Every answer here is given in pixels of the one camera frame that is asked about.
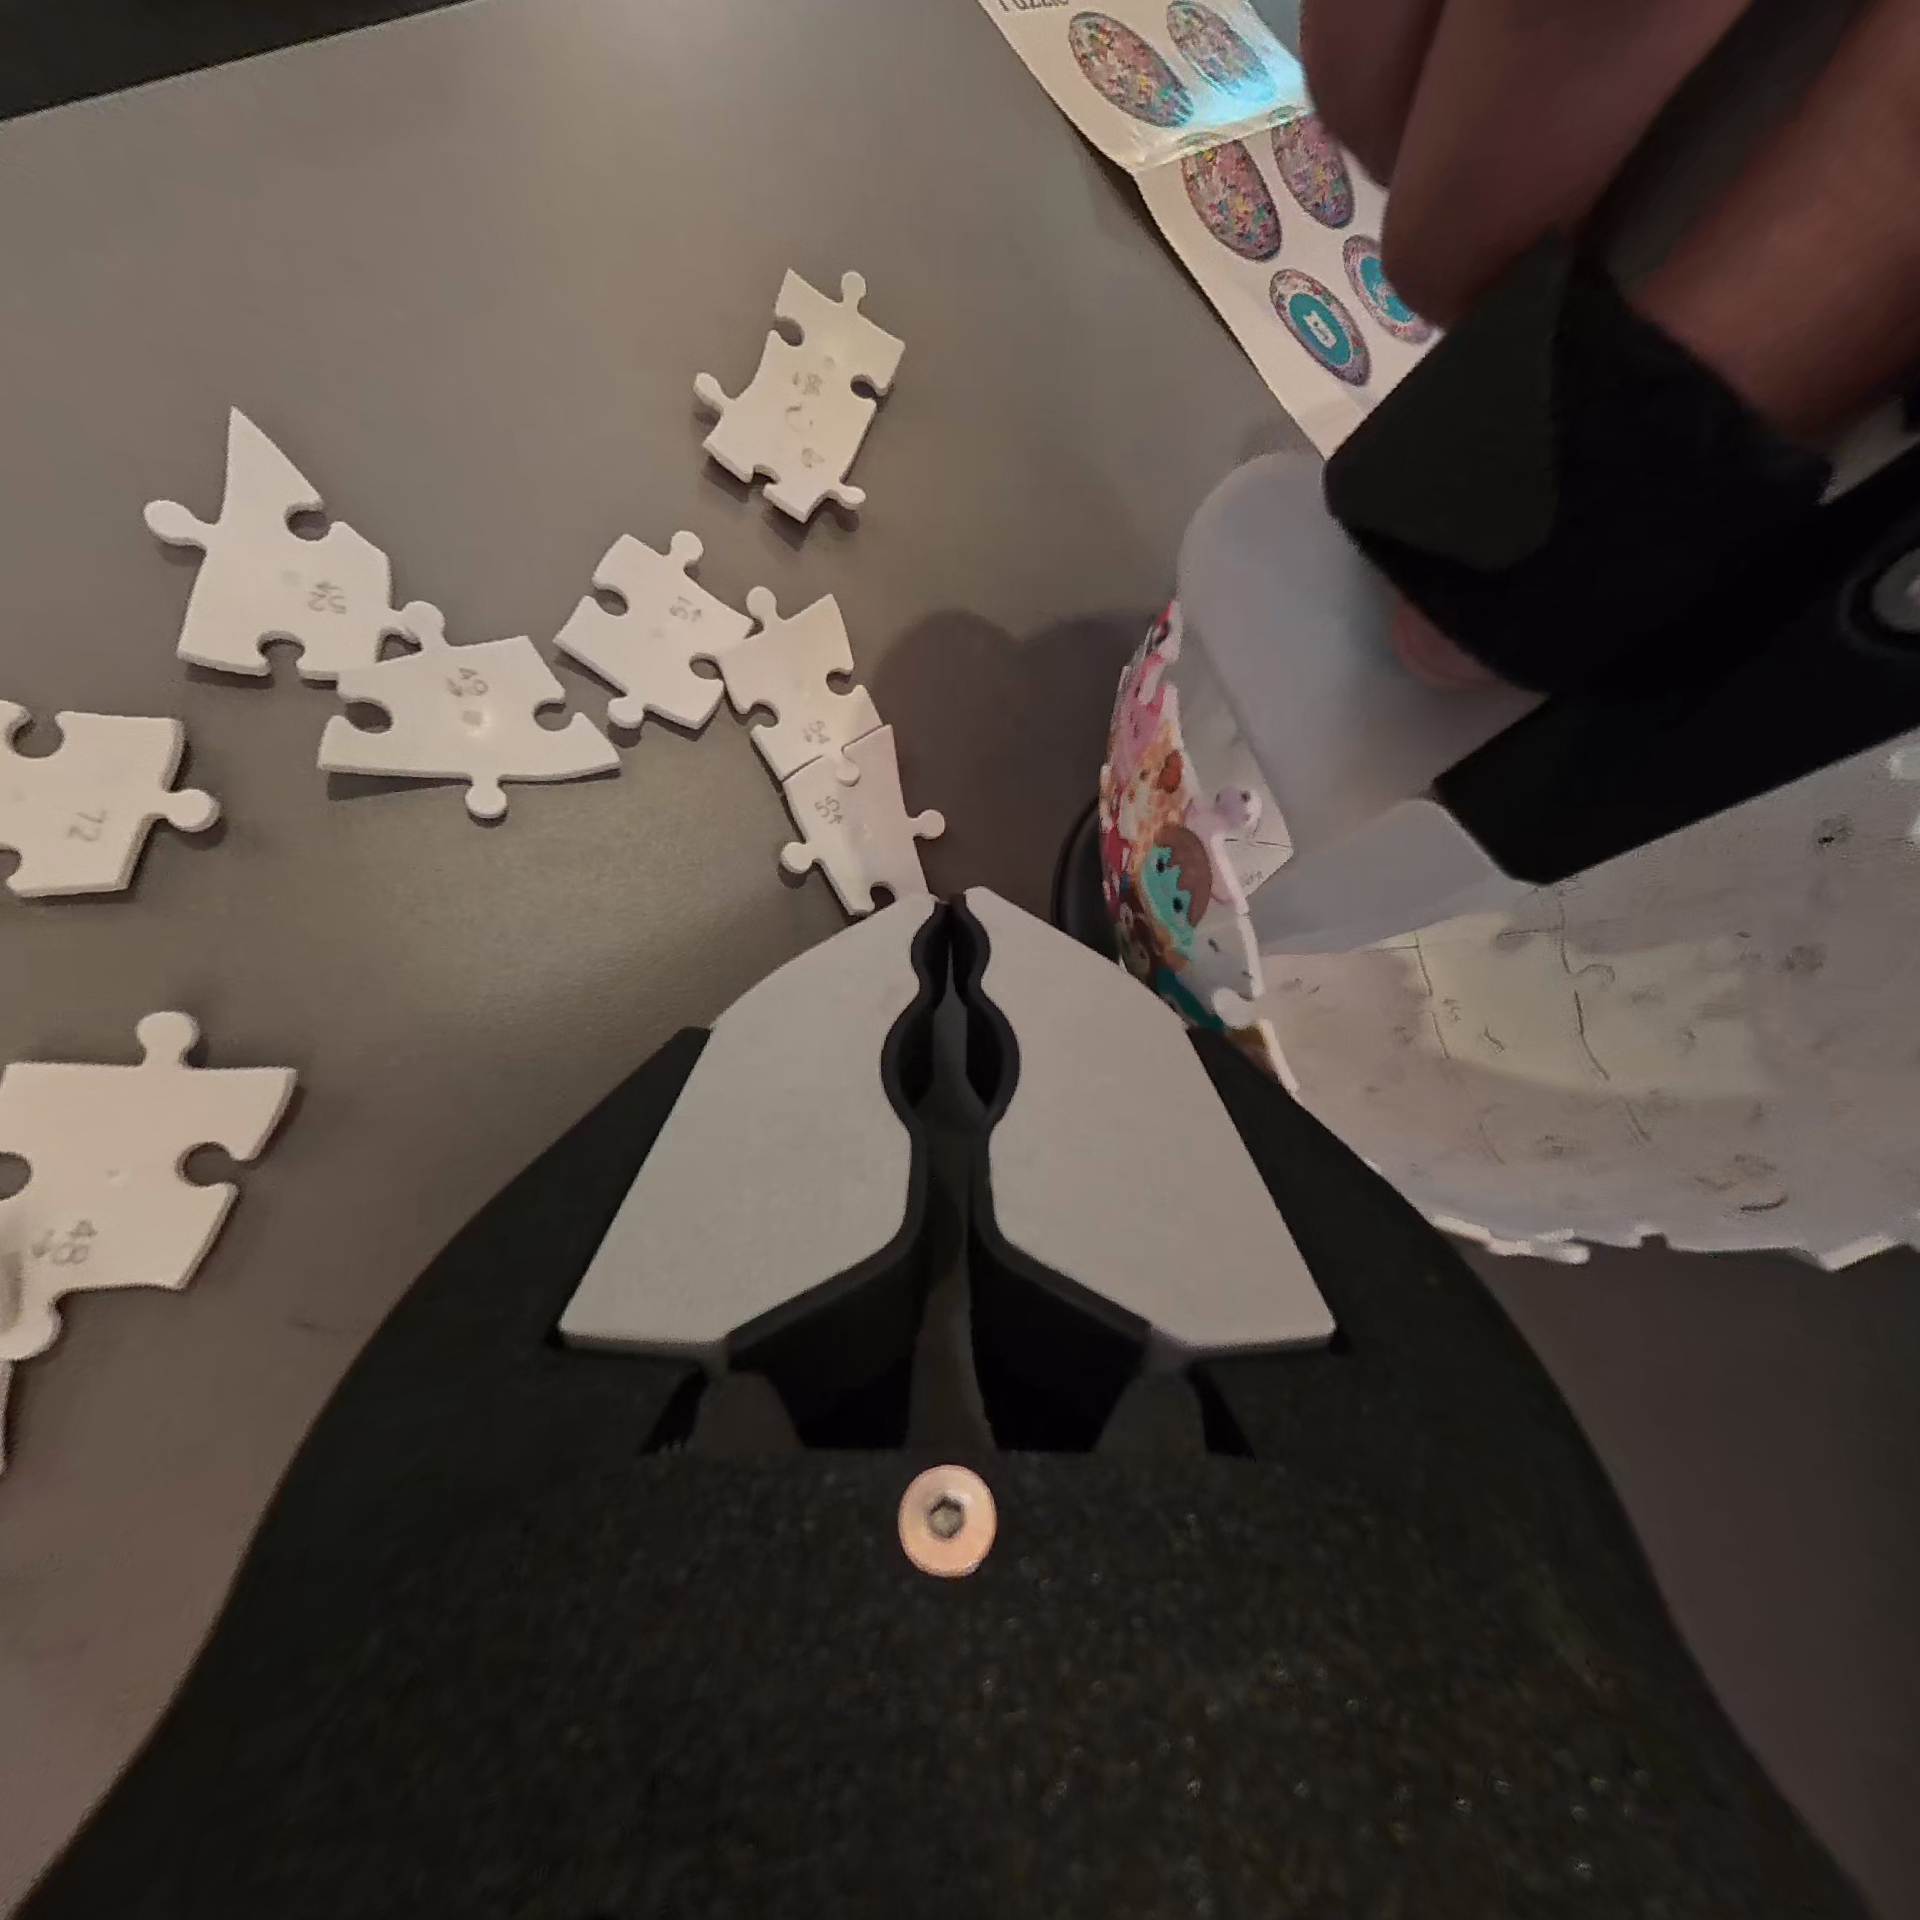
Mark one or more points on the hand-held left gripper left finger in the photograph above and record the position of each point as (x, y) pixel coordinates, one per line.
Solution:
(750, 1170)

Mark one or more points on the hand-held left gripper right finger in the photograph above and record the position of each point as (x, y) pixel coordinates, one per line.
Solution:
(1157, 1170)

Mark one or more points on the partly built white puzzle ball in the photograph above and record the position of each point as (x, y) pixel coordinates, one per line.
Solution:
(1620, 1051)

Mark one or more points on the printed instruction leaflet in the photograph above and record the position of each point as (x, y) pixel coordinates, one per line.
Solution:
(1261, 180)

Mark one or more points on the puzzle pieces group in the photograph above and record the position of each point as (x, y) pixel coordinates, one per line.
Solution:
(451, 707)

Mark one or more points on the person's right hand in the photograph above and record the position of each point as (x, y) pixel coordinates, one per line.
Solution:
(1620, 121)

